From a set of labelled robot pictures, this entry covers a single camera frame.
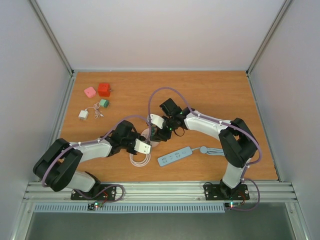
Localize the light blue power strip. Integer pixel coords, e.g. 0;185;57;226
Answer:
157;146;193;167

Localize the green small plug charger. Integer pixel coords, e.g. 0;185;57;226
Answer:
99;99;110;108

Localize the dark green patterned cube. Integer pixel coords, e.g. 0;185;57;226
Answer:
149;126;158;142

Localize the aluminium front rail frame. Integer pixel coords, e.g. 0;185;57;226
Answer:
22;180;298;203

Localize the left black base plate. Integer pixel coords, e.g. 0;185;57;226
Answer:
70;184;117;201

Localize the red cube plug adapter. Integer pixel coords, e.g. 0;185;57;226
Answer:
97;82;111;97

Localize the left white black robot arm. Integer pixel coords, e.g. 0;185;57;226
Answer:
32;120;152;199

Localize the white USB wall charger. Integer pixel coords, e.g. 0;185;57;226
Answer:
78;110;89;121

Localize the blue slotted cable duct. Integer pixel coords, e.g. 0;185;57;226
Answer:
33;203;225;214

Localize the small circuit board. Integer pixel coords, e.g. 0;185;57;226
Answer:
87;202;104;211
224;201;244;209

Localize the left small circuit board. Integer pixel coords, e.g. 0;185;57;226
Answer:
87;202;104;211

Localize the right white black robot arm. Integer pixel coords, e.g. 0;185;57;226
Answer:
148;98;262;199

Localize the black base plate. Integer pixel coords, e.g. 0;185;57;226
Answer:
70;184;117;201
202;181;250;201

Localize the white USB cable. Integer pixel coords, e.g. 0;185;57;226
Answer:
84;103;106;120

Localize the pink round socket hub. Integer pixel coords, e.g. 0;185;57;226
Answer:
141;128;160;148

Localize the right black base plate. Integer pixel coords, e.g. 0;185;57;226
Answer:
202;181;250;201

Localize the right small circuit board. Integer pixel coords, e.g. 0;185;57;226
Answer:
224;201;244;209

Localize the light blue coiled power cord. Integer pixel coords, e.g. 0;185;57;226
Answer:
191;145;227;158

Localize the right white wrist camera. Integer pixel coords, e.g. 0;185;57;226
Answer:
147;113;165;129

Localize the pink cube plug adapter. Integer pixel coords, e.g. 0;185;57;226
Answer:
84;86;97;98

